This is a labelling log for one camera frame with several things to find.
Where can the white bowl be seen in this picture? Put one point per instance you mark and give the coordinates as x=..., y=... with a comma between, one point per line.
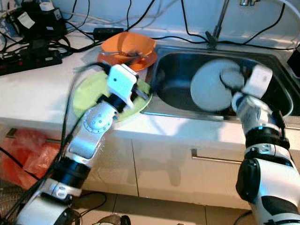
x=208, y=86

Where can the green plate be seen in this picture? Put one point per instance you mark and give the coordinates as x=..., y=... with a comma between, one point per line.
x=89, y=91

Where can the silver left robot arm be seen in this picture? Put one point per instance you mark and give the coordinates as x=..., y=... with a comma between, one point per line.
x=93, y=136

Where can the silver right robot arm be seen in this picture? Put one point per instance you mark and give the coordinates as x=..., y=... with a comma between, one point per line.
x=267, y=173

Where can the stainless steel sink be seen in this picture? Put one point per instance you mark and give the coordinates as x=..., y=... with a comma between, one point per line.
x=178, y=79

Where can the metal fork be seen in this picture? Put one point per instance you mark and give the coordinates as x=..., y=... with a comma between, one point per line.
x=115, y=53

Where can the orange plate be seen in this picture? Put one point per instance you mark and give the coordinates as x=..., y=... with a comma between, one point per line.
x=105, y=61

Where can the orange bowl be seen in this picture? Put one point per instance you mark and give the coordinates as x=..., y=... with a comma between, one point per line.
x=126, y=43

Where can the chrome sink faucet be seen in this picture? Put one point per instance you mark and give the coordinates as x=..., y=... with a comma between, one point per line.
x=221, y=18

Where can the flat black power adapter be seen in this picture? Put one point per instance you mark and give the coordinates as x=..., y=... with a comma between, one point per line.
x=108, y=33

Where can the black power strip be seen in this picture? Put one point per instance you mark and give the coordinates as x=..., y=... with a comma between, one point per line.
x=28, y=63

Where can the black power plug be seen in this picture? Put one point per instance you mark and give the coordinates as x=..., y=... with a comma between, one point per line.
x=40, y=48

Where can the white cabinet door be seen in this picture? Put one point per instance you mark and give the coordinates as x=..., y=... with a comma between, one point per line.
x=117, y=178

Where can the white drawer front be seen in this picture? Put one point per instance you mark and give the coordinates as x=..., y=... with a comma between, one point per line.
x=168, y=183

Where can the black charger with white label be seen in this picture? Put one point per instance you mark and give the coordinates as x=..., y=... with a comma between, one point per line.
x=40, y=23

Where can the red plastic bag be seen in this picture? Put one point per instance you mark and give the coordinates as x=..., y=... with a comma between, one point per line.
x=23, y=164

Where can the small white plug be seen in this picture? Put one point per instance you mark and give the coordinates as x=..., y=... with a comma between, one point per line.
x=47, y=5

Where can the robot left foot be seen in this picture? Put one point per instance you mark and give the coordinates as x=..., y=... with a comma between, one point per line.
x=110, y=220

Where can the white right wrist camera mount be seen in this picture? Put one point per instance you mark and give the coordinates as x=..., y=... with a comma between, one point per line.
x=260, y=80

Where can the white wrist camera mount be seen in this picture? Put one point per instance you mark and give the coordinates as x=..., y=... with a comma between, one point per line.
x=260, y=80
x=122, y=79

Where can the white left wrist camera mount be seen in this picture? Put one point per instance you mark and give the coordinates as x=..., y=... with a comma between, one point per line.
x=122, y=79

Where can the chrome wall tap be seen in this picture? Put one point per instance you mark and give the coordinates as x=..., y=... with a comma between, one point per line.
x=250, y=2

